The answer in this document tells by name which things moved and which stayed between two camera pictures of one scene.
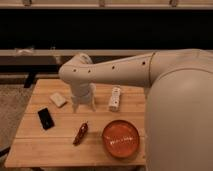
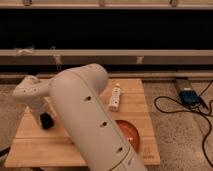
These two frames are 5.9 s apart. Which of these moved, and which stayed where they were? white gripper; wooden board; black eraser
Moved: white gripper
Stayed: black eraser; wooden board
